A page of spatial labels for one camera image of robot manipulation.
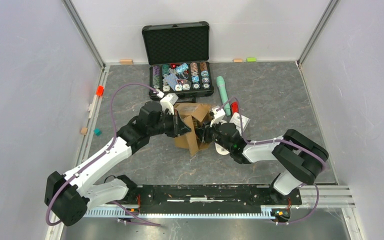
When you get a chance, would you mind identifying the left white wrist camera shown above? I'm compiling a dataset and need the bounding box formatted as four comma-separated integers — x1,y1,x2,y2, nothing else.
156,91,179,115

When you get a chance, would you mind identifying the red black utility knife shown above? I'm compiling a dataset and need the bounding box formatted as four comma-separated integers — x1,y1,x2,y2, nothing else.
230,101,239,114

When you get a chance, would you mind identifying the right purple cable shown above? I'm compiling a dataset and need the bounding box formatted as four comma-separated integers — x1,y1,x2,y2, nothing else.
217,97,327,226

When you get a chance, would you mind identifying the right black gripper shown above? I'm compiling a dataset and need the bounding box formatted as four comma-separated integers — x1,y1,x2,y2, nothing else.
193,117,233,153

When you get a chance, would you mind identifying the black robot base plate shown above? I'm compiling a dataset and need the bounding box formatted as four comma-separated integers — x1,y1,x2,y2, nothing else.
117,175,302,214

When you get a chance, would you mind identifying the teal small block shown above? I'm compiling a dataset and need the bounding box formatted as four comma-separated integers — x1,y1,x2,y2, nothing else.
93,128,102,136

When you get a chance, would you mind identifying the wooden block left edge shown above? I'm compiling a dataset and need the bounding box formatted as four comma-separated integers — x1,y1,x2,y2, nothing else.
80,127,88,136

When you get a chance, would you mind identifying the green block back wall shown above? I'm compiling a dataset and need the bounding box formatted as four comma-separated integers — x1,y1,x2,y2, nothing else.
246,57,257,62

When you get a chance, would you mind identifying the wooden block back wall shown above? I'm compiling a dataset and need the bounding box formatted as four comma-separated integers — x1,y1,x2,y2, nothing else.
119,59,134,65

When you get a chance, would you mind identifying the purple cable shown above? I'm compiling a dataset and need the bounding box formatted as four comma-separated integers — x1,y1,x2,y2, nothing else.
217,97,327,226
44,83,162,227

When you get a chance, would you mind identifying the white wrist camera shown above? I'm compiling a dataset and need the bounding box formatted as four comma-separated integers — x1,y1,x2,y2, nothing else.
156,91,179,115
209,105,226,127

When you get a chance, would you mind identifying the brown cardboard express box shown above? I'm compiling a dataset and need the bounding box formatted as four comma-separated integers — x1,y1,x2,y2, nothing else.
174,103,212,156

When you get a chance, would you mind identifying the wooden block back right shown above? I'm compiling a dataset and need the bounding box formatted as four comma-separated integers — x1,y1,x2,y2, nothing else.
232,58,243,63

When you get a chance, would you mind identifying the mint green marker pen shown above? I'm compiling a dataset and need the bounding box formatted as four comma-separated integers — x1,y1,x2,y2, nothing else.
216,76,232,117

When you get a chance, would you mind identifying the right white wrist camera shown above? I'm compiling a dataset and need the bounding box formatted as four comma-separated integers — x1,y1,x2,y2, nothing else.
209,105,226,127

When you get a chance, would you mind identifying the black poker chip case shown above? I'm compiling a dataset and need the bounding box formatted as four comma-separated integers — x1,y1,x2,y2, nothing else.
141,21,215,101

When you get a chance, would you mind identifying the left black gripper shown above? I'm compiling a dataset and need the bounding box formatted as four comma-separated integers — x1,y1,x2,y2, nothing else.
148,109,191,138

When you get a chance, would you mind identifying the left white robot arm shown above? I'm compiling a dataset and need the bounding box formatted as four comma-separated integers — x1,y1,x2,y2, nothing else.
44,101,192,226

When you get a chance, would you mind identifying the orange block on rail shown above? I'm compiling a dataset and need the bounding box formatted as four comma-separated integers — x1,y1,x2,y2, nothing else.
95,85,105,97

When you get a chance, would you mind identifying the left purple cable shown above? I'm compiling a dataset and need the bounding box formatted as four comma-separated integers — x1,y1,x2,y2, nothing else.
44,83,162,227

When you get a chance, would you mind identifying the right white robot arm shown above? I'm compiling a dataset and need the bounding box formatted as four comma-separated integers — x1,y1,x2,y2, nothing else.
196,123,329,204

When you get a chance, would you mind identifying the white slotted cable duct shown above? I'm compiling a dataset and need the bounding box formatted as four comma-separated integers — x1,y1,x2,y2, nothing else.
83,205,275,220

